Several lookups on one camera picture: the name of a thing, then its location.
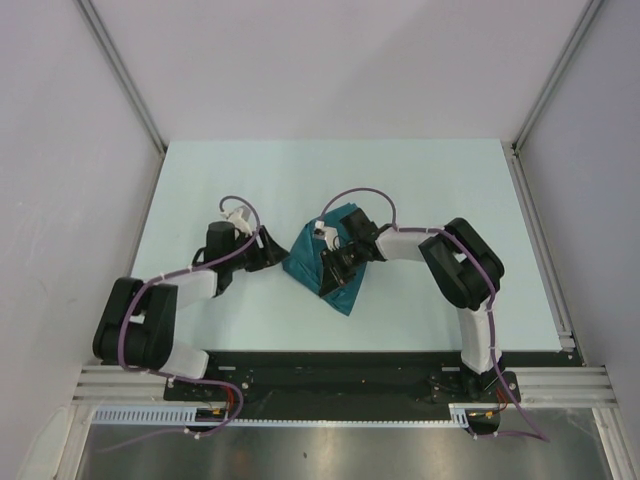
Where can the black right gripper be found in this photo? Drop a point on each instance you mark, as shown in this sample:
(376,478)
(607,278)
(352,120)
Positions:
(334,275)

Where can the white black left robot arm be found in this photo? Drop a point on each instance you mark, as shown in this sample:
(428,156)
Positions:
(137,327)

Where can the teal cloth napkin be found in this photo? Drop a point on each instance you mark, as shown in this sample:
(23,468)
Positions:
(305,266)

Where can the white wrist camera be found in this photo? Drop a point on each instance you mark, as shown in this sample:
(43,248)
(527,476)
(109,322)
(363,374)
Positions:
(327,234)
(239,218)

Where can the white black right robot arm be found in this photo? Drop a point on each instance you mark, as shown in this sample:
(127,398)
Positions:
(466,271)

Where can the left aluminium corner post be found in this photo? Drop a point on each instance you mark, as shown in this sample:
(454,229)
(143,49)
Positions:
(109,50)

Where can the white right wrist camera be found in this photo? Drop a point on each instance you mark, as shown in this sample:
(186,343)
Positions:
(327,234)

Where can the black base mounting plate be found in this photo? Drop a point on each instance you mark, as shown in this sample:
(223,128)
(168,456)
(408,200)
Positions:
(436,377)

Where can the aluminium corner post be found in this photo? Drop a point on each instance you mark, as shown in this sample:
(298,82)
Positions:
(109,50)
(568,53)

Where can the aluminium frame rail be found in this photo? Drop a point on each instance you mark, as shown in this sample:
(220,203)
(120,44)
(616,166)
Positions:
(575,385)

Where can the right aluminium corner post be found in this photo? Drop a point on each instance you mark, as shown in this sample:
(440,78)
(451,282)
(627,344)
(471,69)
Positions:
(568,53)

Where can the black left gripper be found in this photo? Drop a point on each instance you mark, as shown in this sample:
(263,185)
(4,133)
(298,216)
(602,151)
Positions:
(269,254)

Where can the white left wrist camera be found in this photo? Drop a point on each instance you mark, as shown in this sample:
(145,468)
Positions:
(239,218)

